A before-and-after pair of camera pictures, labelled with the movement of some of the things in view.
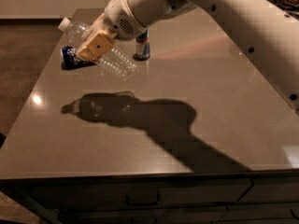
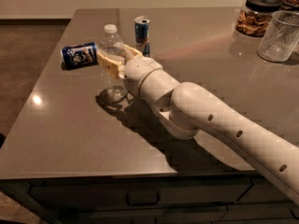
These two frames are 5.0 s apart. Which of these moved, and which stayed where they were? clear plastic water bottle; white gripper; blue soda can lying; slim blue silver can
Moved: white gripper; clear plastic water bottle
Stayed: blue soda can lying; slim blue silver can
